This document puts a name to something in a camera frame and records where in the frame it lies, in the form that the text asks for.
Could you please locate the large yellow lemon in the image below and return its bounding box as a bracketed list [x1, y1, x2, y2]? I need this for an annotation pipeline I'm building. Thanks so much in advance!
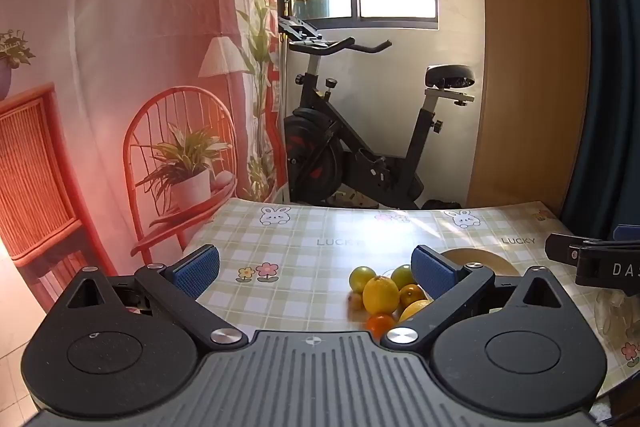
[362, 275, 401, 315]

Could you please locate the greenish orange tangerine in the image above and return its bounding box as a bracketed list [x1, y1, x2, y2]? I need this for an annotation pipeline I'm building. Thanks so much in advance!
[398, 284, 427, 305]

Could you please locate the bright orange tangerine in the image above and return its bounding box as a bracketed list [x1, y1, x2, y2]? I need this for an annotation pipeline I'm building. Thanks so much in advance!
[366, 313, 397, 339]

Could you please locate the printed wall tapestry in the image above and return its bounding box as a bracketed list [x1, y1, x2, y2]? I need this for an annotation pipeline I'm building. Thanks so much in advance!
[0, 0, 288, 310]

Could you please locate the black exercise bike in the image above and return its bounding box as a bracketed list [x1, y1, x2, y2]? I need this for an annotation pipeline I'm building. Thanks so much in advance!
[277, 17, 476, 210]

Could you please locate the metal pole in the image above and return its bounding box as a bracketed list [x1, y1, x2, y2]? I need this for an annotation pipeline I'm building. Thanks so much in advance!
[281, 0, 292, 118]

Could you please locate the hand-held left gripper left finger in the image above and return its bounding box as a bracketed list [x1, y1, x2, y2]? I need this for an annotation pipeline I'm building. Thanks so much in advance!
[47, 244, 249, 351]

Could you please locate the wooden cabinet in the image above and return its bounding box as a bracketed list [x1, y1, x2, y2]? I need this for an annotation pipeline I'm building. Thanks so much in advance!
[467, 0, 593, 218]

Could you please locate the yellow-green citrus fruit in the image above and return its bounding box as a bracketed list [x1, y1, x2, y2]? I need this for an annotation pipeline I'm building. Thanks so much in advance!
[348, 266, 377, 293]

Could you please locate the green checked tablecloth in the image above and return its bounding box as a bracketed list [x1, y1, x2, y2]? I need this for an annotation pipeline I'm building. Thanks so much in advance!
[182, 199, 640, 400]

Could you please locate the small yellow lemon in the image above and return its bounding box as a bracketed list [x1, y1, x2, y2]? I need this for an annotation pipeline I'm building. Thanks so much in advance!
[399, 299, 433, 323]

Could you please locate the clear plastic object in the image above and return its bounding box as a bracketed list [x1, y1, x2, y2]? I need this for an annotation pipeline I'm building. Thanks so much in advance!
[595, 292, 633, 350]

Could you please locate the green citrus fruit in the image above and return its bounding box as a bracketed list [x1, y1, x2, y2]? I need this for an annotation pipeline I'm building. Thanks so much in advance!
[390, 264, 417, 289]

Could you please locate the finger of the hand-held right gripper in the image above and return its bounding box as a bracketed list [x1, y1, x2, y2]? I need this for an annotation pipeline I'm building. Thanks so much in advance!
[545, 232, 603, 265]

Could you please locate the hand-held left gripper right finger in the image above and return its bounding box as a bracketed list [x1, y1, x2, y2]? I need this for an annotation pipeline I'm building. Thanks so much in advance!
[380, 244, 582, 353]

